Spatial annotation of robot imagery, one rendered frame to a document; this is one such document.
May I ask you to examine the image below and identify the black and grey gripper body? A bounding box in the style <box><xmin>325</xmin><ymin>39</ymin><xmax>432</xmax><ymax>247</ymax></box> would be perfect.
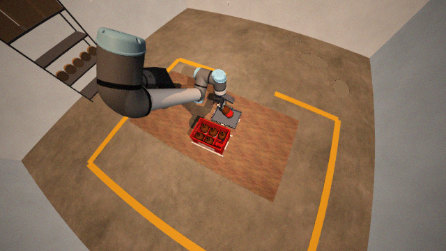
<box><xmin>213</xmin><ymin>94</ymin><xmax>225</xmax><ymax>103</ymax></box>

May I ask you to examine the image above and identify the dark red open crate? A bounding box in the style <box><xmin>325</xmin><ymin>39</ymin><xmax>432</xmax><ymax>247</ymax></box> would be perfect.
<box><xmin>192</xmin><ymin>120</ymin><xmax>231</xmax><ymax>155</ymax></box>

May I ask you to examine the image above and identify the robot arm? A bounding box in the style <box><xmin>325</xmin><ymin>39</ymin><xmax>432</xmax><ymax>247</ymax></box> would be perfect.
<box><xmin>95</xmin><ymin>27</ymin><xmax>235</xmax><ymax>119</ymax></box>

